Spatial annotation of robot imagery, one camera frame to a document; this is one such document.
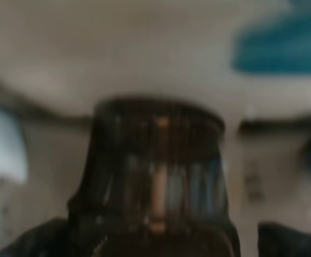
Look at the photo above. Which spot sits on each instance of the teal plastic cup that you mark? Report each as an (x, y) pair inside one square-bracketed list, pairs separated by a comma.
[(279, 44)]

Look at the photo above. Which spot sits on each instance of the brown translucent water bottle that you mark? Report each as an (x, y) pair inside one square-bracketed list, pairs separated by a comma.
[(153, 183)]

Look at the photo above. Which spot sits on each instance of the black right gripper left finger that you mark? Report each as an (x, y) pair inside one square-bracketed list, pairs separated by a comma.
[(48, 239)]

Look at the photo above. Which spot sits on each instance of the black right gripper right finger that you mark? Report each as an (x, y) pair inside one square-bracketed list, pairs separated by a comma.
[(278, 240)]

